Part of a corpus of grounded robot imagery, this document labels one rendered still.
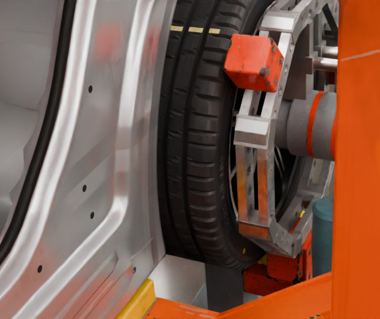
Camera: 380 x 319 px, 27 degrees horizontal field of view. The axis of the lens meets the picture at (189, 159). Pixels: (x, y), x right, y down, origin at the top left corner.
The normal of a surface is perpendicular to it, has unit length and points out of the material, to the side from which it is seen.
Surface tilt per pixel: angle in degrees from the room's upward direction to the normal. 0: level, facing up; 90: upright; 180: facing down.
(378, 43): 90
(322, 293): 36
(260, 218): 90
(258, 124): 45
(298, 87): 90
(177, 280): 0
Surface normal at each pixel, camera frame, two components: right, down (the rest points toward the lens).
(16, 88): -0.41, 0.11
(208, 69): -0.37, -0.20
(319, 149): -0.40, 0.63
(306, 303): -0.58, -0.79
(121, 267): 0.90, 0.16
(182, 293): -0.07, -0.87
